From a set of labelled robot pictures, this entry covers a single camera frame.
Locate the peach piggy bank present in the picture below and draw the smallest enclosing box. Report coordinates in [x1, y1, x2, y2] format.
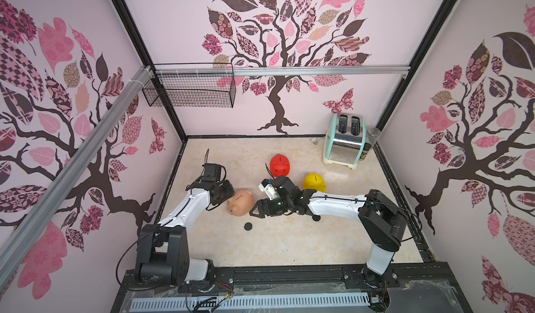
[227, 189, 255, 217]

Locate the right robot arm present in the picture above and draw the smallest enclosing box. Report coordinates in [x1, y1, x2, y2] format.
[249, 176, 410, 278]

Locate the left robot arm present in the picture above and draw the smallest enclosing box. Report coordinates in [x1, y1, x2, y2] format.
[135, 179, 235, 286]

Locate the yellow piggy bank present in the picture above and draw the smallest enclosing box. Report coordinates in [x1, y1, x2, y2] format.
[303, 173, 326, 193]

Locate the red piggy bank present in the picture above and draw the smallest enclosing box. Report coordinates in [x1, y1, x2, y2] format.
[269, 154, 291, 178]

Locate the mint chrome toaster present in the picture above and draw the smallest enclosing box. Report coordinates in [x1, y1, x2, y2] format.
[322, 112, 366, 169]

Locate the glass jar behind toaster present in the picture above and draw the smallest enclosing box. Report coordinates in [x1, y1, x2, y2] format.
[360, 126, 382, 161]

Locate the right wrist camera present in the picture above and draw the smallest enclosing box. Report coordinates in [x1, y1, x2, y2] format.
[259, 179, 279, 201]

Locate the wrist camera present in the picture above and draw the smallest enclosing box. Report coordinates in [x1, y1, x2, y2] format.
[201, 163, 223, 183]
[259, 179, 279, 201]

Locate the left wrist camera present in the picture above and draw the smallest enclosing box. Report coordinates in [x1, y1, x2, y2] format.
[201, 163, 223, 183]

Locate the white slotted cable duct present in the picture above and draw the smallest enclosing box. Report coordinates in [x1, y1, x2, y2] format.
[127, 293, 371, 312]

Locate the black wire basket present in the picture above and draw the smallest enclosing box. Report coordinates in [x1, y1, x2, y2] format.
[142, 62, 237, 108]

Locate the back aluminium rail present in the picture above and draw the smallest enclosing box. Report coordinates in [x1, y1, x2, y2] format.
[156, 65, 410, 77]

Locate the aluminium rail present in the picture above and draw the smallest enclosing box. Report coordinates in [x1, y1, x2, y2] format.
[1, 66, 153, 289]
[156, 65, 410, 77]

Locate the black base frame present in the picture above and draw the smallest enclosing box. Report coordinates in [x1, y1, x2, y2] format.
[111, 262, 472, 312]

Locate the left aluminium rail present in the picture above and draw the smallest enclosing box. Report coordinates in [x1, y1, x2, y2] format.
[1, 66, 153, 289]

